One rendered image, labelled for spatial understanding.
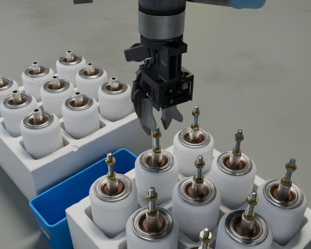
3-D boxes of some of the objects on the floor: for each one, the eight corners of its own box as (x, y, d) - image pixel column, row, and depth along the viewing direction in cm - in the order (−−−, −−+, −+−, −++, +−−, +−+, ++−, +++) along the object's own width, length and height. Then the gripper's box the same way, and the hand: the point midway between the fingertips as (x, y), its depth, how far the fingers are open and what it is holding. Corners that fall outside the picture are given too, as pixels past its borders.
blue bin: (126, 177, 110) (124, 146, 103) (150, 196, 103) (150, 166, 96) (35, 233, 93) (25, 201, 86) (58, 261, 87) (49, 229, 80)
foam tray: (86, 105, 141) (80, 64, 130) (152, 155, 118) (152, 109, 107) (-14, 149, 120) (-30, 104, 109) (44, 220, 97) (30, 171, 86)
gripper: (146, 52, 54) (148, 159, 67) (206, 37, 59) (197, 140, 71) (122, 32, 60) (128, 134, 73) (178, 20, 65) (174, 118, 77)
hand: (155, 124), depth 73 cm, fingers open, 3 cm apart
